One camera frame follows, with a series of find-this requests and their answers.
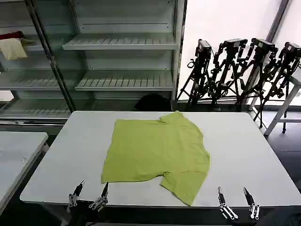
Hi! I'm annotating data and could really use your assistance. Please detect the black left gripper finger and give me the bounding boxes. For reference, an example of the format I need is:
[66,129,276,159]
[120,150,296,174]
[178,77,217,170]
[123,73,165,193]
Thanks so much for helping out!
[88,181,109,211]
[67,179,86,214]

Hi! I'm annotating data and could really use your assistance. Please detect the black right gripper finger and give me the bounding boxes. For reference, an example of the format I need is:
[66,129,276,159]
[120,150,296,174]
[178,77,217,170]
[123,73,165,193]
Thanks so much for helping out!
[217,186,238,221]
[243,186,261,220]

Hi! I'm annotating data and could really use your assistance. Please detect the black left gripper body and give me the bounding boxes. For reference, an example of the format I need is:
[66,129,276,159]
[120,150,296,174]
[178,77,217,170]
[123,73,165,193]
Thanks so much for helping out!
[70,200,101,226]

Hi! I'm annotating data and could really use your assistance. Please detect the lime green t-shirt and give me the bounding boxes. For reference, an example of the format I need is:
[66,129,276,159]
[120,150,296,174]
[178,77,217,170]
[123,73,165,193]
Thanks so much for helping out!
[101,110,211,207]

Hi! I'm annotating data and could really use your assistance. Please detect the white side table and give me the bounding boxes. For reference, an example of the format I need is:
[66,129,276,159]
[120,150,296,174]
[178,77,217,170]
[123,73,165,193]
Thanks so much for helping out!
[0,131,49,212]

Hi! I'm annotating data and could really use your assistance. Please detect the black fabric bag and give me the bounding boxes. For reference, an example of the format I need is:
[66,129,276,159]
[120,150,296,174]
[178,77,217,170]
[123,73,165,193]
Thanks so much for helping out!
[134,93,172,112]

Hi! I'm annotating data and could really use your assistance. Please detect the empty grey shelf unit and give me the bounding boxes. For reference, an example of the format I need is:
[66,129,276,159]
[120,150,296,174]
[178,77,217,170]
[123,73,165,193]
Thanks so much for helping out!
[62,0,188,112]

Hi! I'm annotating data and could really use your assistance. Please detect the grey shelf rack with cloths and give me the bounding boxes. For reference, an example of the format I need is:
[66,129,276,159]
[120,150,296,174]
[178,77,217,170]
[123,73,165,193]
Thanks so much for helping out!
[0,0,76,125]

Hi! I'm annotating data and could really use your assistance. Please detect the white metal frame table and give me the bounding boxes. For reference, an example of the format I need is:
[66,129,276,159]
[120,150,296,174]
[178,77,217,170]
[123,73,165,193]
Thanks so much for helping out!
[263,75,301,137]

